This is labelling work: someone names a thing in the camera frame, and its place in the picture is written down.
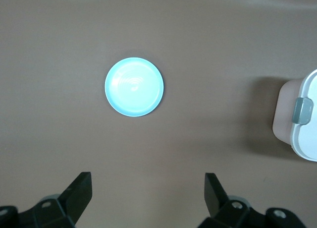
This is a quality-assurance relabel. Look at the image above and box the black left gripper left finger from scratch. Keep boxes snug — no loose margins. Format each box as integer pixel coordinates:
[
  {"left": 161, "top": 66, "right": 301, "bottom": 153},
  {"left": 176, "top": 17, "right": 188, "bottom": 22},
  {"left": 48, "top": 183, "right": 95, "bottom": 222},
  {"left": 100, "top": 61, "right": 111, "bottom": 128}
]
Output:
[{"left": 0, "top": 172, "right": 93, "bottom": 228}]

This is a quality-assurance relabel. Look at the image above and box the light blue round plate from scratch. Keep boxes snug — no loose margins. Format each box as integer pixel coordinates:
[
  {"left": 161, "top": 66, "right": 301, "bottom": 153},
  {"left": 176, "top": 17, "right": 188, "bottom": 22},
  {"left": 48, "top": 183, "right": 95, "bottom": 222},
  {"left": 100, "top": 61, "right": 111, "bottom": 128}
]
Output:
[{"left": 104, "top": 57, "right": 164, "bottom": 118}]

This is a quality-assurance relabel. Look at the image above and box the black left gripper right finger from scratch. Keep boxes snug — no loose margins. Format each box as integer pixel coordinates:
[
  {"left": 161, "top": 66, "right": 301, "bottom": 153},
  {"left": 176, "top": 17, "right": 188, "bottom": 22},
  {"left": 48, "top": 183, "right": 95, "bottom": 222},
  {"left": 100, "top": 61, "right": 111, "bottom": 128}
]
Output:
[{"left": 199, "top": 172, "right": 304, "bottom": 228}]

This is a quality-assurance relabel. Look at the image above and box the white lidded lunch box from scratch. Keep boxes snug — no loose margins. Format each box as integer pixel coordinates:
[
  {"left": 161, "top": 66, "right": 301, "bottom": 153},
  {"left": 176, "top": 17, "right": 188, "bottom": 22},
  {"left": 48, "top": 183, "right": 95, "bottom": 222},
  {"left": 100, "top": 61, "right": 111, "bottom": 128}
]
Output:
[{"left": 271, "top": 69, "right": 317, "bottom": 162}]

